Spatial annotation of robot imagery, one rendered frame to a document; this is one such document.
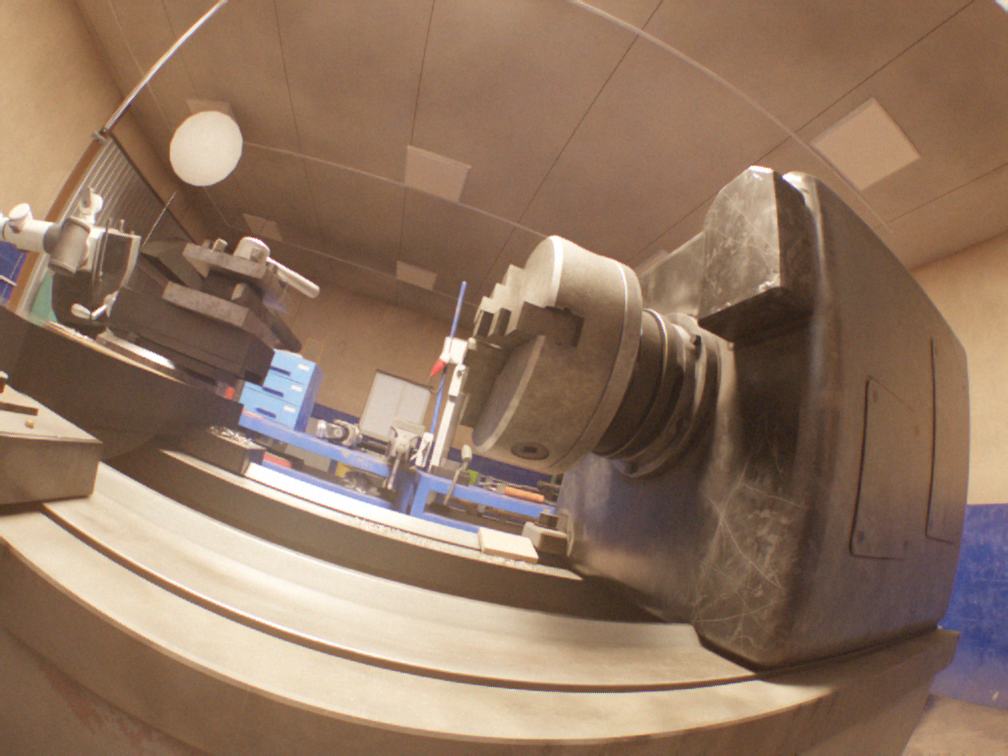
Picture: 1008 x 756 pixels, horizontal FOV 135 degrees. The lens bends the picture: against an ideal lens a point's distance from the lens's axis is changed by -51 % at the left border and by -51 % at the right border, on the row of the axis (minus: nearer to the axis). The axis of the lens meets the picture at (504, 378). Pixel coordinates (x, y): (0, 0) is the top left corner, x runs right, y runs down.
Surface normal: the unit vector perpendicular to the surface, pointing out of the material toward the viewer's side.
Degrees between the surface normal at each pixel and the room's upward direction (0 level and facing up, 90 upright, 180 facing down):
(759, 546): 90
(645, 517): 90
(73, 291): 117
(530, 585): 90
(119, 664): 90
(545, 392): 122
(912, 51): 180
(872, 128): 180
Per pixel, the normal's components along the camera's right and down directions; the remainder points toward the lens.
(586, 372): 0.15, 0.18
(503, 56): -0.26, 0.94
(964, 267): -0.93, -0.31
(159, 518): 0.37, -0.74
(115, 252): 0.65, 0.30
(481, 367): 0.05, 0.42
